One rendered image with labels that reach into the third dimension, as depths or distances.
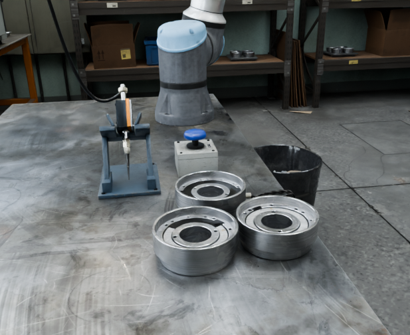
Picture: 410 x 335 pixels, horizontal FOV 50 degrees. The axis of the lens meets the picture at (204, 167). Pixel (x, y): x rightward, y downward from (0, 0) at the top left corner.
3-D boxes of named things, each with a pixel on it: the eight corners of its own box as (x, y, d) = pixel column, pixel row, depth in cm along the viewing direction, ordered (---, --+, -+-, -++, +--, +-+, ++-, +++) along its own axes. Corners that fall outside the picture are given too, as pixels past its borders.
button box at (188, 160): (218, 175, 78) (218, 149, 76) (178, 178, 77) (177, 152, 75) (210, 159, 86) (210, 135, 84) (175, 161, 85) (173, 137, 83)
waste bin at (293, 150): (326, 260, 191) (335, 169, 174) (250, 268, 187) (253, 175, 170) (299, 222, 222) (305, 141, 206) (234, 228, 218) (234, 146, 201)
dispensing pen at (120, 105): (119, 178, 70) (113, 80, 73) (121, 183, 74) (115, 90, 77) (133, 177, 70) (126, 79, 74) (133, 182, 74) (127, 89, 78)
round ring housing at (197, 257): (193, 292, 49) (192, 260, 47) (137, 254, 56) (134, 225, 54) (255, 253, 55) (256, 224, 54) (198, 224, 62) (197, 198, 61)
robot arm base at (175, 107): (153, 111, 119) (151, 74, 115) (208, 108, 121) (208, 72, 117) (156, 127, 105) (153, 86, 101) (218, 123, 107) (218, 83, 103)
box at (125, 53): (145, 66, 392) (141, 22, 378) (88, 70, 382) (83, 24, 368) (140, 60, 429) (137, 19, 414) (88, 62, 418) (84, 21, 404)
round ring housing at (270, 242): (334, 247, 56) (337, 219, 55) (268, 274, 51) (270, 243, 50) (280, 214, 65) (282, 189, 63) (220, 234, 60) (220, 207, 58)
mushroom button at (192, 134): (208, 159, 78) (207, 133, 76) (185, 161, 78) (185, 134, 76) (205, 152, 82) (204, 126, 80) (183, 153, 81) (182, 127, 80)
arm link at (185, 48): (151, 82, 105) (147, 23, 100) (171, 72, 117) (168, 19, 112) (199, 85, 102) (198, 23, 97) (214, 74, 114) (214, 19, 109)
